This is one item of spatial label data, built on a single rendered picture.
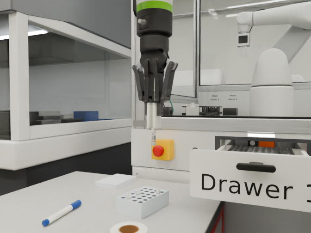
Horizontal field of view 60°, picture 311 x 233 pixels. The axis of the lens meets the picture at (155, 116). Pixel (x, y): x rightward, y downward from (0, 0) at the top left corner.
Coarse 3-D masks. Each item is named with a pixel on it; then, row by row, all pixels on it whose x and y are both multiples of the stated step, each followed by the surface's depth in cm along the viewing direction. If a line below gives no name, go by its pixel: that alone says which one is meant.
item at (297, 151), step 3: (222, 147) 88; (225, 147) 93; (228, 147) 93; (222, 150) 87; (225, 150) 93; (294, 150) 85; (297, 150) 85; (300, 150) 83; (303, 150) 83; (294, 153) 86; (297, 153) 85; (300, 153) 83; (303, 153) 77; (306, 153) 77
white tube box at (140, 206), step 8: (128, 192) 72; (144, 192) 73; (152, 192) 74; (160, 192) 74; (168, 192) 74; (120, 200) 68; (128, 200) 66; (136, 200) 67; (144, 200) 68; (152, 200) 68; (160, 200) 70; (168, 200) 74; (120, 208) 68; (128, 208) 66; (136, 208) 65; (144, 208) 65; (152, 208) 68; (160, 208) 71; (136, 216) 65; (144, 216) 65
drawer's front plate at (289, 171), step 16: (192, 160) 62; (208, 160) 61; (224, 160) 59; (240, 160) 58; (256, 160) 57; (272, 160) 56; (288, 160) 54; (304, 160) 53; (192, 176) 62; (208, 176) 61; (224, 176) 59; (240, 176) 58; (256, 176) 57; (272, 176) 56; (288, 176) 54; (304, 176) 53; (192, 192) 62; (208, 192) 61; (224, 192) 60; (240, 192) 58; (272, 192) 56; (288, 192) 55; (304, 192) 53; (288, 208) 55; (304, 208) 54
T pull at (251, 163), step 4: (236, 164) 56; (240, 164) 55; (244, 164) 54; (248, 164) 54; (252, 164) 54; (256, 164) 54; (260, 164) 54; (240, 168) 55; (244, 168) 54; (248, 168) 54; (252, 168) 54; (256, 168) 53; (260, 168) 53; (264, 168) 53; (268, 168) 53; (272, 168) 52; (272, 172) 52
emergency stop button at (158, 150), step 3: (153, 147) 94; (156, 147) 93; (159, 147) 92; (153, 150) 93; (156, 150) 93; (159, 150) 92; (162, 150) 92; (153, 153) 94; (156, 153) 93; (159, 153) 92; (162, 153) 92; (156, 156) 93; (159, 156) 93
